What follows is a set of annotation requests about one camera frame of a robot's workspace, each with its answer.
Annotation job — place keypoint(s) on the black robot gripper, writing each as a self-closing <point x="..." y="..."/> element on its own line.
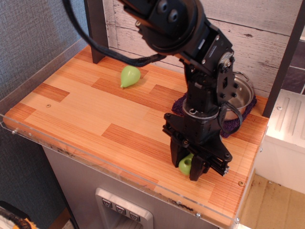
<point x="200" y="136"/>

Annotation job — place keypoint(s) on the green handled grey spatula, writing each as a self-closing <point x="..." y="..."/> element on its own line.
<point x="185" y="164"/>

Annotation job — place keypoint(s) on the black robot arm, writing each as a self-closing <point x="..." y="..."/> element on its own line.
<point x="181" y="29"/>

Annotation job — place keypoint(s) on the stainless steel pot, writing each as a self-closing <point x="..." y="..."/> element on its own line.
<point x="245" y="93"/>

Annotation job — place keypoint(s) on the dark purple cloth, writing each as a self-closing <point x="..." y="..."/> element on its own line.
<point x="229" y="124"/>

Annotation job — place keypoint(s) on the grey cabinet with dispenser panel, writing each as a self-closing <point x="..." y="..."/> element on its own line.
<point x="99" y="201"/>

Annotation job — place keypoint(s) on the green plastic pear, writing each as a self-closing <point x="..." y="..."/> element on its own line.
<point x="130" y="75"/>

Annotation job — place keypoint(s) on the dark vertical post right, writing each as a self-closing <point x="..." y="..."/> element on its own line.
<point x="286" y="60"/>

